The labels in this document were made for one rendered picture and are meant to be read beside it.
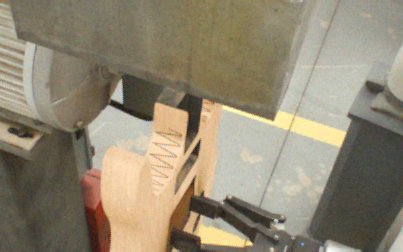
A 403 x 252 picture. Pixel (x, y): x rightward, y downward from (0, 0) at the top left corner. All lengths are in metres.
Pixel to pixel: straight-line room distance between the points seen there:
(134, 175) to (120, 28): 0.15
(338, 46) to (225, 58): 2.48
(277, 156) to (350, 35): 1.00
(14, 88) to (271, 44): 0.40
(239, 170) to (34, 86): 1.61
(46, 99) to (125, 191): 0.22
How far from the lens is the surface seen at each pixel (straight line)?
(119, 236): 0.68
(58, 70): 0.73
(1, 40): 0.77
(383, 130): 1.59
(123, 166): 0.57
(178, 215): 0.79
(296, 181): 2.28
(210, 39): 0.50
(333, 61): 2.87
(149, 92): 1.12
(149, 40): 0.54
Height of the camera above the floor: 1.78
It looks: 48 degrees down
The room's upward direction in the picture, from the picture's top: 5 degrees clockwise
